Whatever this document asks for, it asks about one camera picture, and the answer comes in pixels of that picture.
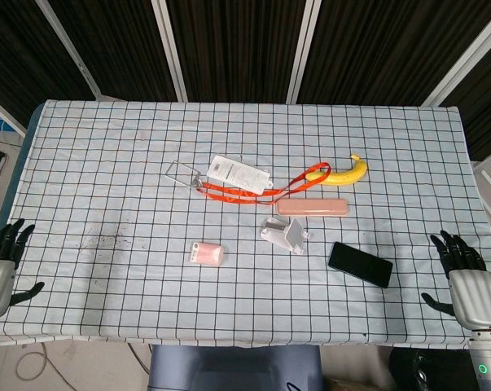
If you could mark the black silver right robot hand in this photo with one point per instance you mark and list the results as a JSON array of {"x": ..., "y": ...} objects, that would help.
[{"x": 475, "y": 295}]

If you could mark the black smartphone with blue back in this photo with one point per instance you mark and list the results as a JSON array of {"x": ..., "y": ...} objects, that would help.
[{"x": 359, "y": 264}]

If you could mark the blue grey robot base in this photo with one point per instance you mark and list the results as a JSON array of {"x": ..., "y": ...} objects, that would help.
[{"x": 229, "y": 366}]

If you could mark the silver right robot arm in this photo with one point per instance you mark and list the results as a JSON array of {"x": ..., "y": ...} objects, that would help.
[{"x": 487, "y": 366}]

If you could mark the white folding phone stand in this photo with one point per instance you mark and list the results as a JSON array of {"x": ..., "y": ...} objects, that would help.
[{"x": 294, "y": 236}]

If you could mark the black bag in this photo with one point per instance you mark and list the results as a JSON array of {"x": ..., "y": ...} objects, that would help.
[{"x": 424, "y": 372}]

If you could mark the white black checked tablecloth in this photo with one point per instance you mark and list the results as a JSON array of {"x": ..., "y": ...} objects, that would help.
[{"x": 106, "y": 183}]

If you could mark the yellow banana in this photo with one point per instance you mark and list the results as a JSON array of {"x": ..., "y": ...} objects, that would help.
[{"x": 351, "y": 175}]

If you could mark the pink pencil case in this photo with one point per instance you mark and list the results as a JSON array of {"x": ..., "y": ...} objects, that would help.
[{"x": 312, "y": 207}]

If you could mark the clear badge holder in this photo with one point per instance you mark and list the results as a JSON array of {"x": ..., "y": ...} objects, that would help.
[{"x": 180, "y": 173}]

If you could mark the pink tissue pack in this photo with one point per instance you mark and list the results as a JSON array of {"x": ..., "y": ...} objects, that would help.
[{"x": 208, "y": 253}]

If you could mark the white printed package bag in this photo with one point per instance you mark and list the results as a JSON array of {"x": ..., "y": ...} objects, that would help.
[{"x": 237, "y": 173}]

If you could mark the white partition post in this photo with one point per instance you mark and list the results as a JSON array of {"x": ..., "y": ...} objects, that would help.
[
  {"x": 66, "y": 53},
  {"x": 465, "y": 53},
  {"x": 303, "y": 49},
  {"x": 169, "y": 49}
]

